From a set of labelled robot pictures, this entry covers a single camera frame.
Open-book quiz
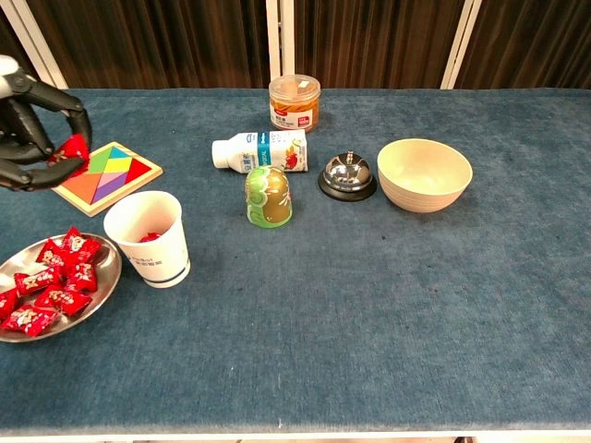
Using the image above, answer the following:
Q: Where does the blue felt table cloth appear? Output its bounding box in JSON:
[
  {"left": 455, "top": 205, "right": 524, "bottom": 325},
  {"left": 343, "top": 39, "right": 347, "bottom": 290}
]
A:
[{"left": 0, "top": 87, "right": 591, "bottom": 437}]

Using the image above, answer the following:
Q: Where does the silver metal plate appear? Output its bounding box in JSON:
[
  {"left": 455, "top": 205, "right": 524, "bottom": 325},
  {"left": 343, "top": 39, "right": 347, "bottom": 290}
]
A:
[{"left": 0, "top": 232, "right": 124, "bottom": 344}]

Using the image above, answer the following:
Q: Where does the chrome call bell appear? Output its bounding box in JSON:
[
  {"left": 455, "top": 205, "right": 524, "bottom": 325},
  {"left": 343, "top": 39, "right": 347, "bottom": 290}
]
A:
[{"left": 317, "top": 150, "right": 379, "bottom": 203}]

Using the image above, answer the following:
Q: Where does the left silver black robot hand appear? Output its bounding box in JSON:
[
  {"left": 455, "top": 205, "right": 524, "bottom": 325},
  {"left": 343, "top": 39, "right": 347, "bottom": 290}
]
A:
[{"left": 0, "top": 54, "right": 93, "bottom": 193}]

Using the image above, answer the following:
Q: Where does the white milk drink bottle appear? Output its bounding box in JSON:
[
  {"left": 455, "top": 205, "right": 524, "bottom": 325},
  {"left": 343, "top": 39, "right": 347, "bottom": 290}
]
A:
[{"left": 211, "top": 128, "right": 309, "bottom": 175}]

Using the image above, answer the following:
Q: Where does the dark brown curtain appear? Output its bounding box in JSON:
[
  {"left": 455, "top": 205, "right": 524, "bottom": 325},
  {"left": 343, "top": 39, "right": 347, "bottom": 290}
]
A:
[
  {"left": 294, "top": 0, "right": 467, "bottom": 90},
  {"left": 454, "top": 0, "right": 591, "bottom": 90},
  {"left": 0, "top": 8, "right": 45, "bottom": 93},
  {"left": 25, "top": 0, "right": 271, "bottom": 90}
]

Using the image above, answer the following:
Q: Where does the beige bowl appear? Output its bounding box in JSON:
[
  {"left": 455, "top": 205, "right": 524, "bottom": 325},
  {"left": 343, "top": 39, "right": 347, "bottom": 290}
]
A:
[{"left": 376, "top": 138, "right": 474, "bottom": 214}]

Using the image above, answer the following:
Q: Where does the colourful wooden tangram puzzle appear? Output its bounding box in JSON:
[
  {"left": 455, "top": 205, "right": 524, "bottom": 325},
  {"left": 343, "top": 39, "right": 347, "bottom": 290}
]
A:
[{"left": 51, "top": 141, "right": 164, "bottom": 218}]

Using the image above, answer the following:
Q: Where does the clear plastic snack jar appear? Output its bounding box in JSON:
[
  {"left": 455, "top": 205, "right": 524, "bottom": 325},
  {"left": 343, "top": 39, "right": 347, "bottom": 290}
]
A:
[{"left": 268, "top": 73, "right": 322, "bottom": 134}]

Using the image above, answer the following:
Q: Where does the white frame post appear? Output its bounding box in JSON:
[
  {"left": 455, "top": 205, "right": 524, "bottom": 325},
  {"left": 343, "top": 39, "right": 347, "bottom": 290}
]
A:
[
  {"left": 440, "top": 0, "right": 484, "bottom": 90},
  {"left": 265, "top": 0, "right": 296, "bottom": 91},
  {"left": 0, "top": 0, "right": 69, "bottom": 90}
]

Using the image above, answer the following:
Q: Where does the white paper cup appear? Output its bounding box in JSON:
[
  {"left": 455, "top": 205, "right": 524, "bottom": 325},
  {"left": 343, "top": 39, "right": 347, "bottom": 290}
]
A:
[{"left": 103, "top": 189, "right": 191, "bottom": 290}]

